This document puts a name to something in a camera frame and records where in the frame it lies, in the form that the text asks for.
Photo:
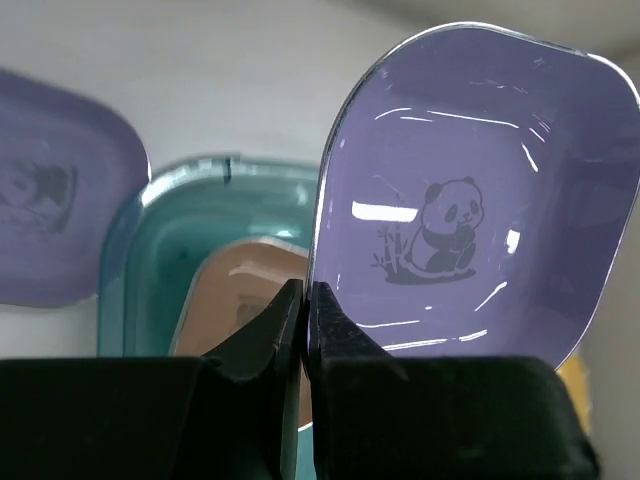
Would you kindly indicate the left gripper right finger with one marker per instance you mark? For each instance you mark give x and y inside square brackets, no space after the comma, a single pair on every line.
[376,416]

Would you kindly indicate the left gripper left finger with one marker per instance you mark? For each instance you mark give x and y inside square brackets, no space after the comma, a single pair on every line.
[229,414]

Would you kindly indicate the brown square plate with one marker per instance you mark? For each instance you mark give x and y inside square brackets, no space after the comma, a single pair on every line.
[230,289]

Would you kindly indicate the purple square plate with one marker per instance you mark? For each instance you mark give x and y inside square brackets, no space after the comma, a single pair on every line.
[474,191]
[68,163]

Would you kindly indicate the teal transparent plastic bin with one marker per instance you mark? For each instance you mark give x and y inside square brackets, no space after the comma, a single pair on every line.
[163,234]

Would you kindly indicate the yellow plate near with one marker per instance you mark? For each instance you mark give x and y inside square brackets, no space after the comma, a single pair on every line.
[575,375]

